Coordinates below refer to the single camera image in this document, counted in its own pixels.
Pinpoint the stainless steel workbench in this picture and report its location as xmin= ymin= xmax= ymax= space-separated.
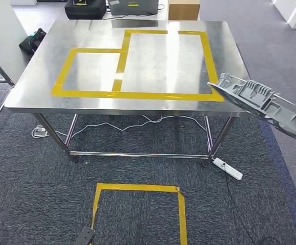
xmin=4 ymin=19 xmax=251 ymax=167

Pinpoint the brown cardboard box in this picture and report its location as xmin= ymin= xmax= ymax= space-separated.
xmin=168 ymin=0 xmax=200 ymax=21

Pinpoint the black power cable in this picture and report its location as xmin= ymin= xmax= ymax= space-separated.
xmin=222 ymin=164 xmax=282 ymax=245

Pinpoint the grey laptop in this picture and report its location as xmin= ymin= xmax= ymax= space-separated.
xmin=109 ymin=0 xmax=159 ymax=16

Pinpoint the white power adapter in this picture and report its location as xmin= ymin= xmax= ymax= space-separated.
xmin=31 ymin=124 xmax=48 ymax=139

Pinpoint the white cable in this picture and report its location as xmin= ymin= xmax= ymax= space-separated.
xmin=45 ymin=115 xmax=207 ymax=139

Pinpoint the white power strip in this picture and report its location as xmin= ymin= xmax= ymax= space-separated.
xmin=212 ymin=157 xmax=244 ymax=181

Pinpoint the black bag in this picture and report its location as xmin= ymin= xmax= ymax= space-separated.
xmin=19 ymin=28 xmax=47 ymax=59

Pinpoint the grey plastic wheel hubcap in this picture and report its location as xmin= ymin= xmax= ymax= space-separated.
xmin=208 ymin=72 xmax=296 ymax=146

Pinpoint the grey side table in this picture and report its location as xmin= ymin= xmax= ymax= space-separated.
xmin=0 ymin=0 xmax=28 ymax=160

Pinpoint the black carrying case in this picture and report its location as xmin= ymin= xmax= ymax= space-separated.
xmin=64 ymin=0 xmax=106 ymax=20

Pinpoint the white desk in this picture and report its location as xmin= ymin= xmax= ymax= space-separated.
xmin=104 ymin=3 xmax=201 ymax=21

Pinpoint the black robot body part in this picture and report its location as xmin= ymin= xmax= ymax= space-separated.
xmin=73 ymin=226 xmax=95 ymax=245

